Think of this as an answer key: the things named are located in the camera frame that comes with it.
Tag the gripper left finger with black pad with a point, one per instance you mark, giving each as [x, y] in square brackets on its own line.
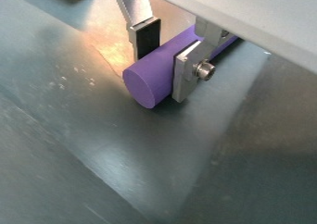
[141, 25]

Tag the purple cylinder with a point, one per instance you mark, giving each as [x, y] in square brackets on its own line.
[148, 78]

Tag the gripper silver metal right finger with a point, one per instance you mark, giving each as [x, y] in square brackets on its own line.
[192, 67]

